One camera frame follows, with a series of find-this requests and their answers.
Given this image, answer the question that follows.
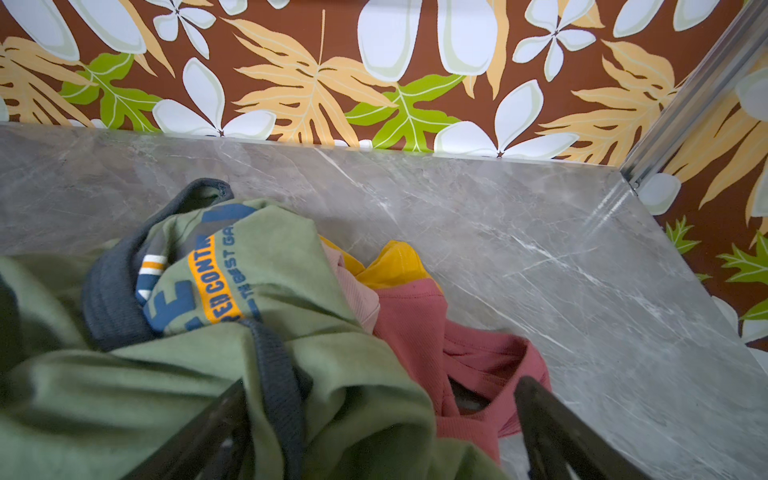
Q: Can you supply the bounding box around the dark pink ribbed cloth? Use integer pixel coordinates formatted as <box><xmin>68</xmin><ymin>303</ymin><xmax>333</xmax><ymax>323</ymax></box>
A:
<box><xmin>374</xmin><ymin>279</ymin><xmax>551</xmax><ymax>463</ymax></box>

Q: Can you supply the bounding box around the light pink ribbed cloth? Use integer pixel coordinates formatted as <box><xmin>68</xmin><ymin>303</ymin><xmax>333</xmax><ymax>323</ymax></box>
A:
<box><xmin>321</xmin><ymin>239</ymin><xmax>380</xmax><ymax>333</ymax></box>

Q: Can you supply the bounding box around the yellow cloth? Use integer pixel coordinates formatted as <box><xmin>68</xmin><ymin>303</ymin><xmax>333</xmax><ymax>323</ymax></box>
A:
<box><xmin>320</xmin><ymin>237</ymin><xmax>431</xmax><ymax>290</ymax></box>

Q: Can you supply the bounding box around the green t-shirt with print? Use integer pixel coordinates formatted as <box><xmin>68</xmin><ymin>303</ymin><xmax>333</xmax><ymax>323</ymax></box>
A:
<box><xmin>1</xmin><ymin>178</ymin><xmax>503</xmax><ymax>479</ymax></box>

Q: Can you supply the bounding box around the aluminium corner frame post right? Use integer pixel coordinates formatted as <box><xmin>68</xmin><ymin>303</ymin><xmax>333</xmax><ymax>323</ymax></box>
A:
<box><xmin>620</xmin><ymin>0</ymin><xmax>767</xmax><ymax>190</ymax></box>

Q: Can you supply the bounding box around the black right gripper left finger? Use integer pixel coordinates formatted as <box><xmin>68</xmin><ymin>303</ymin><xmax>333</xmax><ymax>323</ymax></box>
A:
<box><xmin>124</xmin><ymin>380</ymin><xmax>249</xmax><ymax>479</ymax></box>

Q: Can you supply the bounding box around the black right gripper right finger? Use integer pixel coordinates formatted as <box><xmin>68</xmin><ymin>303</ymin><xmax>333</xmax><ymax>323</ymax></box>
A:
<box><xmin>514</xmin><ymin>376</ymin><xmax>650</xmax><ymax>480</ymax></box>

